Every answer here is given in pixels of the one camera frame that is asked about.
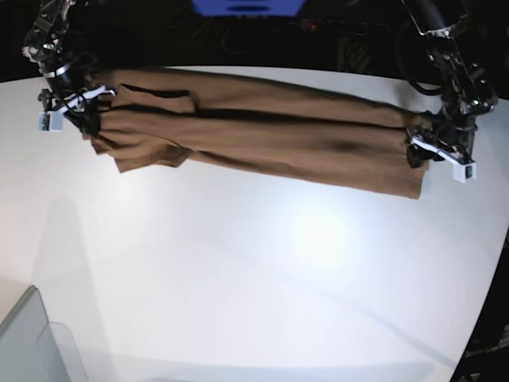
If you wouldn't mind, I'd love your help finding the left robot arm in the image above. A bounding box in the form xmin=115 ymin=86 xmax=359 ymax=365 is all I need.
xmin=394 ymin=1 xmax=498 ymax=181

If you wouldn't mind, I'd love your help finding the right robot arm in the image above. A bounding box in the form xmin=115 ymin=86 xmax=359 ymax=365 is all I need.
xmin=21 ymin=1 xmax=116 ymax=137

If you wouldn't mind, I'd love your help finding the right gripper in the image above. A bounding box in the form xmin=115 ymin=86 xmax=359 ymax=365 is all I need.
xmin=37 ymin=84 xmax=116 ymax=135

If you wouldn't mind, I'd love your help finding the blue box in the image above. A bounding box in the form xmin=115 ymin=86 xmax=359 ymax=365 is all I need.
xmin=192 ymin=0 xmax=305 ymax=17

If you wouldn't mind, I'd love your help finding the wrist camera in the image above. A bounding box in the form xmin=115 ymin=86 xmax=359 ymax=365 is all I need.
xmin=453 ymin=162 xmax=477 ymax=183
xmin=38 ymin=111 xmax=64 ymax=132

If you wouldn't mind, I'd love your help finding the grey plastic bin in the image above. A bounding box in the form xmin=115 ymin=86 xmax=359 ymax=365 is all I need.
xmin=1 ymin=286 xmax=89 ymax=382

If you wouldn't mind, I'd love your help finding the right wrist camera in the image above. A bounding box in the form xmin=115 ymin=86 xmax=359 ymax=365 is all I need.
xmin=38 ymin=111 xmax=64 ymax=132

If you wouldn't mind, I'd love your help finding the black power strip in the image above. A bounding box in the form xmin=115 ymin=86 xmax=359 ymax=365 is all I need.
xmin=300 ymin=18 xmax=389 ymax=37

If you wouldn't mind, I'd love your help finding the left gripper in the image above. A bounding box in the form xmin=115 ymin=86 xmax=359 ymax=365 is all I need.
xmin=405 ymin=119 xmax=477 ymax=169

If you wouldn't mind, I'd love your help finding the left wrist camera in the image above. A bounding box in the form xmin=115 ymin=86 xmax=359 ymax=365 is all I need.
xmin=453 ymin=162 xmax=477 ymax=183

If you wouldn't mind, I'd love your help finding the brown t-shirt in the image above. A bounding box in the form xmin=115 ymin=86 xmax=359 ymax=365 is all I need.
xmin=90 ymin=69 xmax=425 ymax=199

